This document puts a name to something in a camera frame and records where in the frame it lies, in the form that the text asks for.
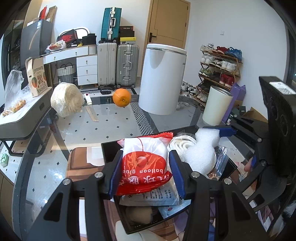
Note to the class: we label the wooden shoe rack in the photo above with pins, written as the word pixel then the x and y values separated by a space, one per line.
pixel 220 67

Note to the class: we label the woven striped basket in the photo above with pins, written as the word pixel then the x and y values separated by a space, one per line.
pixel 66 73

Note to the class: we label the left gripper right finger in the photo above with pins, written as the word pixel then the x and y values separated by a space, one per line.
pixel 235 219

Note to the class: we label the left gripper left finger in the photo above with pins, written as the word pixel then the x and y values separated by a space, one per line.
pixel 59 218

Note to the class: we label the bagged white yarn ball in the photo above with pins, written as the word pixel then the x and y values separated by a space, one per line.
pixel 67 99

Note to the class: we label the wooden door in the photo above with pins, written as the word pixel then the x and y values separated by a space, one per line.
pixel 167 23

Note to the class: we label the white drawer desk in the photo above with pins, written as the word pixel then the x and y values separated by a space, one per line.
pixel 83 59

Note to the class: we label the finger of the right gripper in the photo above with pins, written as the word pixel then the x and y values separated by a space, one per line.
pixel 224 131

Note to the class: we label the dark grey refrigerator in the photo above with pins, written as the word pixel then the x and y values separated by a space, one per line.
pixel 35 38

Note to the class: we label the purple paper bag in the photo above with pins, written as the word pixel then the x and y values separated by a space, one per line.
pixel 238 92

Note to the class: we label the red balloon glue packet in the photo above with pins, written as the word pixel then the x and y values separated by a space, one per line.
pixel 144 163

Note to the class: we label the grey side table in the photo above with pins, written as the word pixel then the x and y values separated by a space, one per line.
pixel 21 125

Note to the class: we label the orange fruit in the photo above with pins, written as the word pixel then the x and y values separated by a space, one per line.
pixel 121 97

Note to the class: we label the black handbag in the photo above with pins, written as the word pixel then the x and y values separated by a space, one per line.
pixel 90 39

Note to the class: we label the red black shoe bag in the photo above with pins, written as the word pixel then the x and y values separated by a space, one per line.
pixel 68 37

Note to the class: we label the white blue plush toy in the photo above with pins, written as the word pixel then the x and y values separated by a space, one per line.
pixel 142 214

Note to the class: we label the silver suitcase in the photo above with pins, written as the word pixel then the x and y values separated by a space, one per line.
pixel 127 65

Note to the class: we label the black cardboard storage box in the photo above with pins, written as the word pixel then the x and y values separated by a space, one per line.
pixel 183 138

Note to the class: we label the open cardboard box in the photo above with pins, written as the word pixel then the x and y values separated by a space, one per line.
pixel 254 114

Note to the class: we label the white electric kettle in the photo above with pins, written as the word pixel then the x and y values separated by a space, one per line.
pixel 162 77

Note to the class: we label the anime printed desk mat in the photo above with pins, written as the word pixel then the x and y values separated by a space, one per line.
pixel 174 229

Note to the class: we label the teal suitcase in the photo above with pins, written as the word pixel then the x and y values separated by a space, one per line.
pixel 111 25

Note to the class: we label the clear plastic snack bag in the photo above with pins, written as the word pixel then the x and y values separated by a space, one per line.
pixel 14 96

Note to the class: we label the printed fruit carton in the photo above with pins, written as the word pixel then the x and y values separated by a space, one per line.
pixel 36 76

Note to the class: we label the person's right hand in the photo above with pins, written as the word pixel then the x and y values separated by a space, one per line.
pixel 248 166

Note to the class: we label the white handled knife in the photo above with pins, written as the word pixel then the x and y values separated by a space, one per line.
pixel 90 109

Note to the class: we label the white suitcase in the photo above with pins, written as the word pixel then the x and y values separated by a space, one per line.
pixel 106 63

